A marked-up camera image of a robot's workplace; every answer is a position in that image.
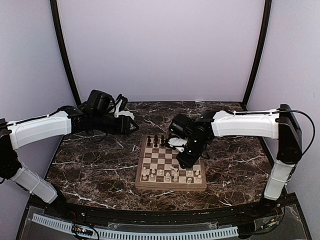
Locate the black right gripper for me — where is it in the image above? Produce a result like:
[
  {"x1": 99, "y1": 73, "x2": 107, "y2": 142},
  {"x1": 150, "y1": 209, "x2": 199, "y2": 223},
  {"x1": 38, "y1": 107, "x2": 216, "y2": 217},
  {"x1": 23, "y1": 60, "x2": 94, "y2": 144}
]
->
[{"x1": 176, "y1": 137, "x2": 207, "y2": 169}]

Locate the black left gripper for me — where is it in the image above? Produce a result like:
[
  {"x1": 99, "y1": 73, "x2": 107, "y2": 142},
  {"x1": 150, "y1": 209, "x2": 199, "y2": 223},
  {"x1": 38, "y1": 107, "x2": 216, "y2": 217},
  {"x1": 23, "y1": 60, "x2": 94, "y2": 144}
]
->
[{"x1": 92, "y1": 112, "x2": 139, "y2": 135}]

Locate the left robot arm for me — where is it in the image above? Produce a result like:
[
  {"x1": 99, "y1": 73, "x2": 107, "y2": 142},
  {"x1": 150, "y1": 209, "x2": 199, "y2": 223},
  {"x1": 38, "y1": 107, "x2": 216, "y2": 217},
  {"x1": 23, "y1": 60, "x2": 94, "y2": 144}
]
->
[{"x1": 0, "y1": 90, "x2": 139, "y2": 218}]

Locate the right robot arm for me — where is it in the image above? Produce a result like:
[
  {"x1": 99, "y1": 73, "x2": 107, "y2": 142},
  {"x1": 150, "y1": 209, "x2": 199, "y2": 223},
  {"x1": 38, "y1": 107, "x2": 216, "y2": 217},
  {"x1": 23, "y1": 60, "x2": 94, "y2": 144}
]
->
[{"x1": 168, "y1": 104, "x2": 307, "y2": 217}]

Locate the wooden chess board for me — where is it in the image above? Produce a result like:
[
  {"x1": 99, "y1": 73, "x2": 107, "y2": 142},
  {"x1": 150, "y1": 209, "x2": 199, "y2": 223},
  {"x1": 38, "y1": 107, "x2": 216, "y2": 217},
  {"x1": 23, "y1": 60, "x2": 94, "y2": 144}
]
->
[{"x1": 135, "y1": 135, "x2": 207, "y2": 192}]

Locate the white bowl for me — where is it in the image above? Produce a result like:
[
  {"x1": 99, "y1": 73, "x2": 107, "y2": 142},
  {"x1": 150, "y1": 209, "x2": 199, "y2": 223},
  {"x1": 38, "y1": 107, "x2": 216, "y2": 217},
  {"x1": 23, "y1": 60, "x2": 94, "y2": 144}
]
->
[{"x1": 118, "y1": 110, "x2": 135, "y2": 121}]

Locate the black front rail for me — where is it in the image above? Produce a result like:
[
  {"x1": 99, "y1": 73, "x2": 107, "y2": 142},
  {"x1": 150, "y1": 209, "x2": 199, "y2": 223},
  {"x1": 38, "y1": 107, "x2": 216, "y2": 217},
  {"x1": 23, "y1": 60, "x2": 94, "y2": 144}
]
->
[{"x1": 82, "y1": 207, "x2": 245, "y2": 224}]

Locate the white slotted cable duct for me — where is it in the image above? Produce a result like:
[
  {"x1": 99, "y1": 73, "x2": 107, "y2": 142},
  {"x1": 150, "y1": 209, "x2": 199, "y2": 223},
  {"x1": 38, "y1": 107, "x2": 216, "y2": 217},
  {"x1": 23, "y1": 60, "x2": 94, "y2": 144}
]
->
[{"x1": 31, "y1": 213, "x2": 239, "y2": 240}]

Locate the left black frame post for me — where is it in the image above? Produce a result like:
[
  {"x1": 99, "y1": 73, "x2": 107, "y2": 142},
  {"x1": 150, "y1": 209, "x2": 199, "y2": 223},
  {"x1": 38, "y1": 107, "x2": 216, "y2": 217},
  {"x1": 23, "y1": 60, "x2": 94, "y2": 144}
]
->
[{"x1": 49, "y1": 0, "x2": 82, "y2": 106}]

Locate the black frame post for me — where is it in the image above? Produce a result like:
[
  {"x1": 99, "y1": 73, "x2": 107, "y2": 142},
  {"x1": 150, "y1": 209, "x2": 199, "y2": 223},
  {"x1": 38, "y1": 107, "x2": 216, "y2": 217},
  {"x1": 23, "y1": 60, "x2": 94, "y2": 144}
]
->
[
  {"x1": 242, "y1": 0, "x2": 272, "y2": 108},
  {"x1": 49, "y1": 0, "x2": 82, "y2": 106}
]

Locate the right black frame post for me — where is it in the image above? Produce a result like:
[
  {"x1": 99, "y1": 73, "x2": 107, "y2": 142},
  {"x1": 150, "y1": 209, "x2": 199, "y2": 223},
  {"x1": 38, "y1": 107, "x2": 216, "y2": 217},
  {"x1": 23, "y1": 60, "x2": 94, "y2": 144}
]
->
[{"x1": 242, "y1": 0, "x2": 272, "y2": 108}]

